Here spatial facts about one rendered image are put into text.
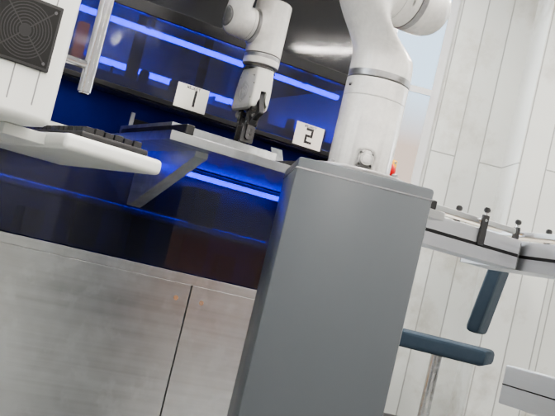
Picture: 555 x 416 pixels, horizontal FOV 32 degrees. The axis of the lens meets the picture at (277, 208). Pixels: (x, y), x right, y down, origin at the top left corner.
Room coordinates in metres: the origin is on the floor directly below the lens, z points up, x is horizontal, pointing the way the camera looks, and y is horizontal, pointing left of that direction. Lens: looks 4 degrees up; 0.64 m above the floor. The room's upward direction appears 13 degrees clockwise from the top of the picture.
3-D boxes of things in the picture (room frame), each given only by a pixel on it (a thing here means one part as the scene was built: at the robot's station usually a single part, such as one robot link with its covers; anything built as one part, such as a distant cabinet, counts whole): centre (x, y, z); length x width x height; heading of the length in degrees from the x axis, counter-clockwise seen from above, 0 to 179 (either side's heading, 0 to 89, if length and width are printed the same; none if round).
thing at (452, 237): (2.92, -0.43, 0.92); 0.69 x 0.15 x 0.16; 118
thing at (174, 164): (2.17, 0.26, 0.80); 0.34 x 0.03 x 0.13; 28
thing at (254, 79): (2.22, 0.11, 1.05); 0.10 x 0.07 x 0.11; 28
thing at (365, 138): (1.84, -0.13, 0.95); 0.19 x 0.19 x 0.18
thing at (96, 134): (1.94, 0.43, 0.82); 0.40 x 0.14 x 0.02; 36
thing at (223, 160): (2.30, 0.04, 0.87); 0.70 x 0.48 x 0.02; 118
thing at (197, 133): (2.28, 0.22, 0.90); 0.34 x 0.26 x 0.04; 28
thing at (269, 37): (2.22, 0.12, 1.20); 0.09 x 0.08 x 0.13; 123
